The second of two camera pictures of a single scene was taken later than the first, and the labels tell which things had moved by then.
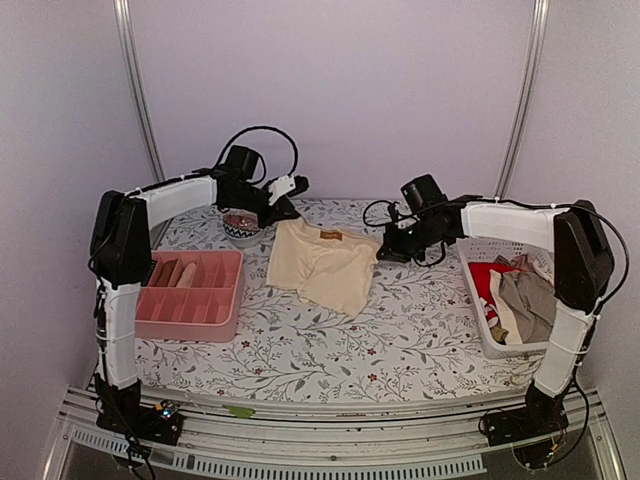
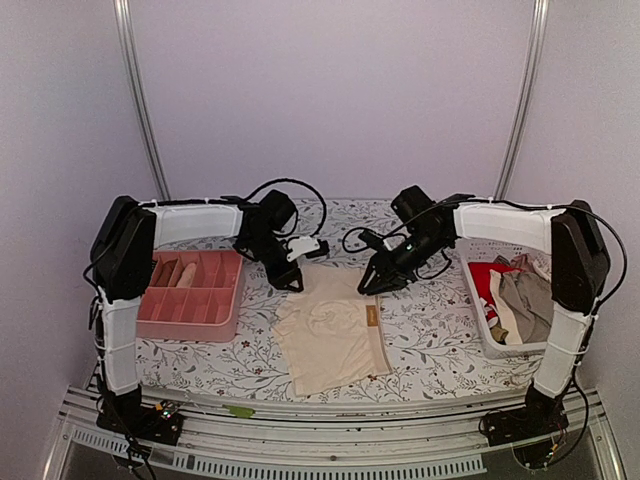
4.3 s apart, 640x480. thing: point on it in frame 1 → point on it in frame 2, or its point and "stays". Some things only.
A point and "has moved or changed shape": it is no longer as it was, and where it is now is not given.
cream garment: x=329 y=267 has moved or changed shape
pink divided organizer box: x=193 y=296 stays
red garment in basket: x=484 y=284 stays
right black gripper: x=392 y=250 → x=390 y=278
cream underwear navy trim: x=187 y=276 stays
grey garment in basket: x=531 y=299 stays
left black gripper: x=283 y=209 → x=282 y=278
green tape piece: x=239 y=411 stays
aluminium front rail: x=447 y=439 stays
